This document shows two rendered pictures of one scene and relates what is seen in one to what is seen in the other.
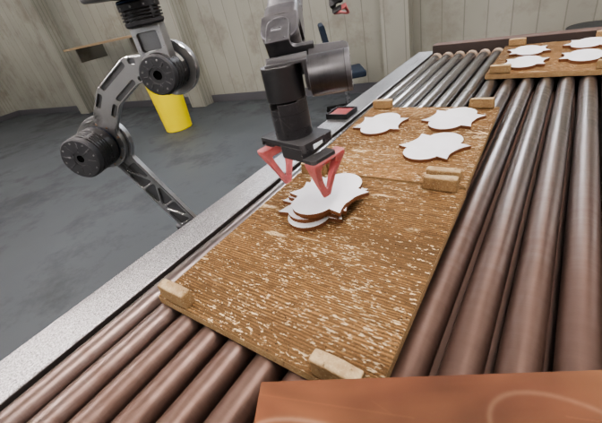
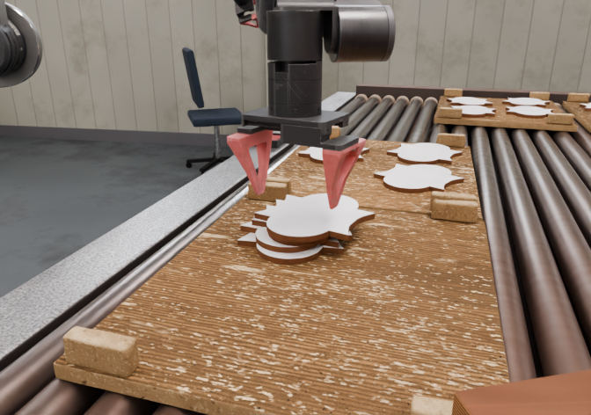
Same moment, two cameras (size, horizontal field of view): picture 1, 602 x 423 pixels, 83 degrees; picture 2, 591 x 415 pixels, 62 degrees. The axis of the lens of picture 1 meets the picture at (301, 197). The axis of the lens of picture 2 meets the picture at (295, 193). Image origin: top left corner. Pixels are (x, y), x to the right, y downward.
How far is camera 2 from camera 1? 0.22 m
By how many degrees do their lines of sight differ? 24
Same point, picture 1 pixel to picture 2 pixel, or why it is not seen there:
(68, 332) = not seen: outside the picture
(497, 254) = (556, 287)
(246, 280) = (225, 330)
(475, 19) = (375, 77)
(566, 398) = not seen: outside the picture
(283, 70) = (309, 14)
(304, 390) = (532, 391)
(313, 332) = (376, 387)
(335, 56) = (375, 11)
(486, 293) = (570, 328)
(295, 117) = (310, 84)
